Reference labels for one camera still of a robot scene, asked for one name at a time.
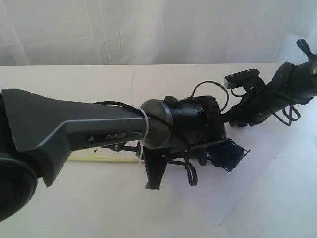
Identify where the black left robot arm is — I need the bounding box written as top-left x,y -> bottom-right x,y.
0,89 -> 226,220

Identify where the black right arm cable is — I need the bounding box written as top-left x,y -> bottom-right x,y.
273,104 -> 300,127

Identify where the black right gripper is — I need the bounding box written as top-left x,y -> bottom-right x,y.
220,91 -> 275,127

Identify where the white paint tray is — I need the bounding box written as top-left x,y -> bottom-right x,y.
68,148 -> 139,163

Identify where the white paper with square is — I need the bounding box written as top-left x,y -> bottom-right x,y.
159,101 -> 317,225

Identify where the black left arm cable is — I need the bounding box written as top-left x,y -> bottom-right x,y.
190,81 -> 230,111

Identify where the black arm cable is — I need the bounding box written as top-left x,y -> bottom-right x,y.
273,104 -> 300,127
190,81 -> 230,111

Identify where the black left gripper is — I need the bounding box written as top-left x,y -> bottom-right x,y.
143,151 -> 167,190

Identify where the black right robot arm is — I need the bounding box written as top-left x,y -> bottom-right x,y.
222,39 -> 317,127

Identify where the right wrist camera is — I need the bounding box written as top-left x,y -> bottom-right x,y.
224,68 -> 265,90

